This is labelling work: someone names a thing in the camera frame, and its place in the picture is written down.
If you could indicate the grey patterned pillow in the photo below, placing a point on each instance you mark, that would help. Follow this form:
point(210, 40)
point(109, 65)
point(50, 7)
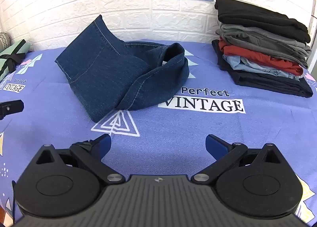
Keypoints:
point(3, 41)

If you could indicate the dark navy folded pants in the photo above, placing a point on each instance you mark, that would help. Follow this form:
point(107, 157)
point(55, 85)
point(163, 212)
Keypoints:
point(267, 82)

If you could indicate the light blue folded denim garment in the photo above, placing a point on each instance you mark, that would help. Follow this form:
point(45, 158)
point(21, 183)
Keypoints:
point(237, 63)

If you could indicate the grey folded garment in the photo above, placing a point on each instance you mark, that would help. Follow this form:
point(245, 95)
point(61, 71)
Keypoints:
point(260, 41)

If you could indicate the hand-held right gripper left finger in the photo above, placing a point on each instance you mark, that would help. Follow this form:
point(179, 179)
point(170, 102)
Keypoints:
point(106, 144)

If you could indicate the red folded garment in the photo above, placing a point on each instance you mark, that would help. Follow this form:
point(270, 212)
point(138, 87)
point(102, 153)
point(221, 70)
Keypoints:
point(250, 56)

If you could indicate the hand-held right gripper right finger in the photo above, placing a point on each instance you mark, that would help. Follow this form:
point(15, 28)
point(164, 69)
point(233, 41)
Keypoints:
point(213, 144)

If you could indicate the blue printed bed sheet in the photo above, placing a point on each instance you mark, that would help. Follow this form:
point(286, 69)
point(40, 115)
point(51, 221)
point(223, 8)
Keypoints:
point(173, 128)

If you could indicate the black folded garment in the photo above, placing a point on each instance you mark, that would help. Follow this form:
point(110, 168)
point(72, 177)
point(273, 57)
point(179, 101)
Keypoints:
point(257, 17)

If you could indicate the dark blue denim pants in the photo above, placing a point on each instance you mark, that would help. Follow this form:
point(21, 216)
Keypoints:
point(104, 76)

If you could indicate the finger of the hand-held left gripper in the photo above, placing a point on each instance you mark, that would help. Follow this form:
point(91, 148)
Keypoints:
point(13, 107)

